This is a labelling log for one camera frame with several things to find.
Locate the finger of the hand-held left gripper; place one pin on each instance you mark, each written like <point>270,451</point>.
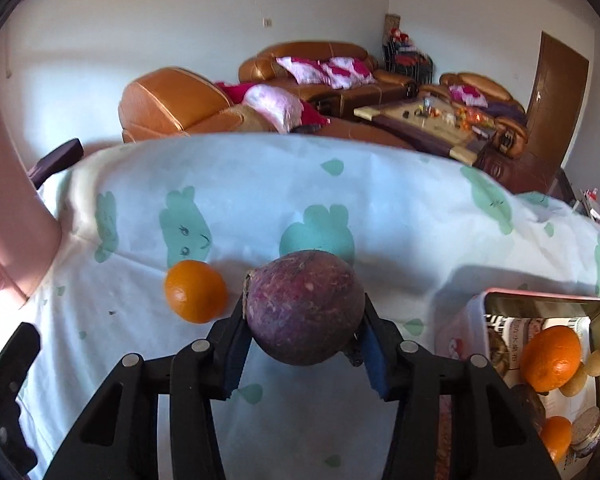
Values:
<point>5,385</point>

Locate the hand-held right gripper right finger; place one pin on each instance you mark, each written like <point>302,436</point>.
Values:
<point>375,365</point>

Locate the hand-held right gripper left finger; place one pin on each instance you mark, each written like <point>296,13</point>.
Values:
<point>235,355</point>

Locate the purple passion fruit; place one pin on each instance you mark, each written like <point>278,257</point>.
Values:
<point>305,310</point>

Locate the pink tin box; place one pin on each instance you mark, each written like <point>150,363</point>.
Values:
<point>460,330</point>

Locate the large orange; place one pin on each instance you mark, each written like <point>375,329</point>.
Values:
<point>550,360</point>

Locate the small orange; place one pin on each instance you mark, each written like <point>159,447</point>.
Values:
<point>555,437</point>

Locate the tan longan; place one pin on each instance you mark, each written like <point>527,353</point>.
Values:
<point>596,362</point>
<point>572,385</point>

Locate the small round brown jar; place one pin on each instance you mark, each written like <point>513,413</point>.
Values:
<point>587,430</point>

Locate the medium orange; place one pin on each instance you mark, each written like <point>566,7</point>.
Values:
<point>196,290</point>

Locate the printed paper lining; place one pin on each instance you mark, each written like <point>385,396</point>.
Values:
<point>510,335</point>

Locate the white green-print tablecloth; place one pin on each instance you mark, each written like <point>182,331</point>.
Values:
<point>280,195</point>

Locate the black chair back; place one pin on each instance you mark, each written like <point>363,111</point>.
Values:
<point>55,160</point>

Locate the wooden coffee table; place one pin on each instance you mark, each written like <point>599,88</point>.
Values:
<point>405,120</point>

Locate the brown leather armchair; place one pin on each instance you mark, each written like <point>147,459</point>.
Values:
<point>165,100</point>

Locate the pile of small oranges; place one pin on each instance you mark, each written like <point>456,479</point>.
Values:
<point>472,117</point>

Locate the pink floral cushion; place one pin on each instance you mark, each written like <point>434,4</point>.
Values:
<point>340,76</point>
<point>357,66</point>
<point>300,70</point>
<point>467,94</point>

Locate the purple cloth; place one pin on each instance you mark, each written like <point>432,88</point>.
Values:
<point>502,108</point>

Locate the brown leather small sofa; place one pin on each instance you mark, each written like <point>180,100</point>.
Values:
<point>480,80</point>

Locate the stacked black chairs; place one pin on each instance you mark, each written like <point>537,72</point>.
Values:
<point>410,62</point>

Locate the brown leather long sofa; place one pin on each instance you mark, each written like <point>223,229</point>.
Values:
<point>300,50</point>

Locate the brown wooden door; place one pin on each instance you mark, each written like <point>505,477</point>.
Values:
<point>555,90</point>

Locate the red plush toy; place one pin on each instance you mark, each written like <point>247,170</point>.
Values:
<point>400,35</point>

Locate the tall woven basket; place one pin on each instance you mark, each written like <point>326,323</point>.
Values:
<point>391,25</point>

